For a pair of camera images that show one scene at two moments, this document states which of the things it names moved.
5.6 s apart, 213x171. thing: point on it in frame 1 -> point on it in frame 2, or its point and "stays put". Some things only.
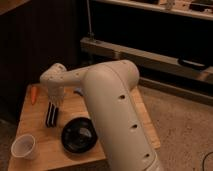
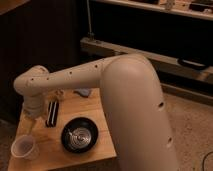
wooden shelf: [201, 9] stays put
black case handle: [191, 64] stays put
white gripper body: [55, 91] -> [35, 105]
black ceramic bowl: [79, 135] stays put
